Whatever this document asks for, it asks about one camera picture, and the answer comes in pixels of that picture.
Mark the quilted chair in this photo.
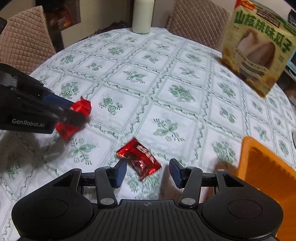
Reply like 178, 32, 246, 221
1, 6, 56, 74
166, 0, 231, 50

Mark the bright red pillow candy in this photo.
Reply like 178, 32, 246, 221
55, 96, 92, 142

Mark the sunflower seed snack bag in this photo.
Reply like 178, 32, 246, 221
222, 1, 295, 97

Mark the orange plastic tray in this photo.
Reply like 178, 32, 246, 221
232, 136, 296, 240

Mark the white insulated bottle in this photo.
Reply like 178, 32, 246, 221
132, 0, 154, 34

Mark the dark red foil candy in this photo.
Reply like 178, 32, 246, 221
116, 137, 162, 181

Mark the green floral tablecloth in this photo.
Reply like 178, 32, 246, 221
1, 28, 295, 240

